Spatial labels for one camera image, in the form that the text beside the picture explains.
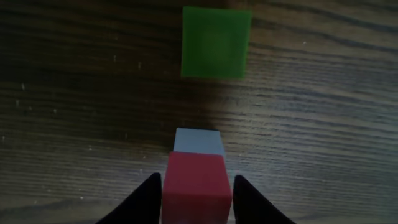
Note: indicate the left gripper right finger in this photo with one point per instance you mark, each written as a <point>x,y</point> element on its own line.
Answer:
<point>252,211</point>

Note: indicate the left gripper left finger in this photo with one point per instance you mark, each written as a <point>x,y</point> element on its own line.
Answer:
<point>140,208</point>

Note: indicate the red cube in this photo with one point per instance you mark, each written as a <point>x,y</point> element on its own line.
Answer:
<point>196,186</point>

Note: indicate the green cube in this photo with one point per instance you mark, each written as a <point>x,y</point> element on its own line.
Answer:
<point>214,43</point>

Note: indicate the white cube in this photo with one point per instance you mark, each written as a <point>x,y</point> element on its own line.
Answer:
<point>199,141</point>

